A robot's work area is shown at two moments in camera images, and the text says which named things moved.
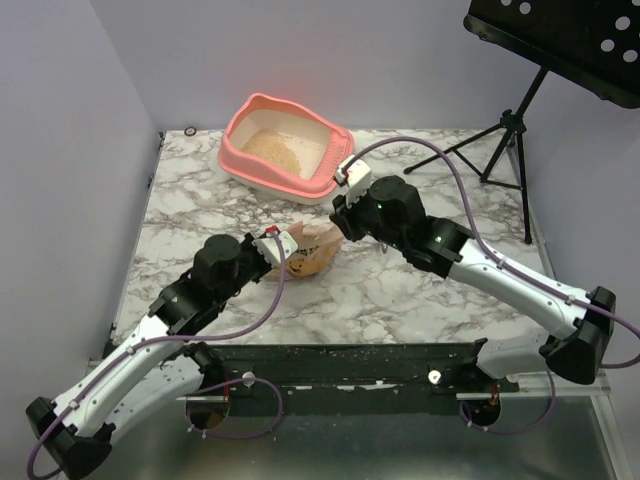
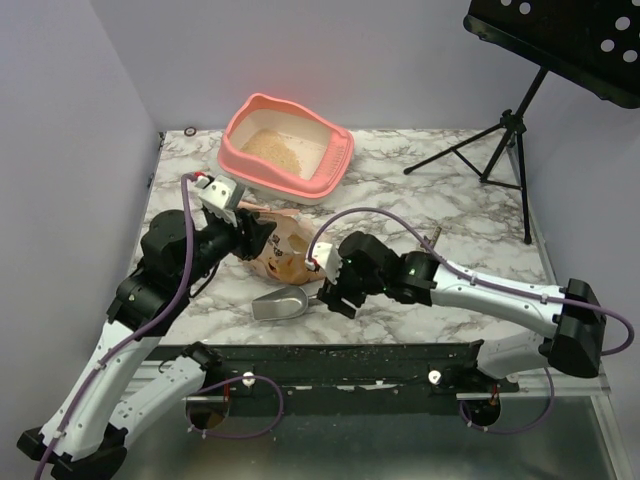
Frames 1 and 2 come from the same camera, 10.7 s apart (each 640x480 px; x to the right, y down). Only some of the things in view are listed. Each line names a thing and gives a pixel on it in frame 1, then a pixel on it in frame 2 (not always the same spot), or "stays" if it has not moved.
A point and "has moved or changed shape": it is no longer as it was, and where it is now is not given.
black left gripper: (247, 244) -> (249, 245)
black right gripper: (345, 220) -> (340, 291)
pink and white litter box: (287, 150) stays
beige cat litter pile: (268, 144) stays
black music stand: (593, 44) stays
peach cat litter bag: (317, 243) has moved or changed shape
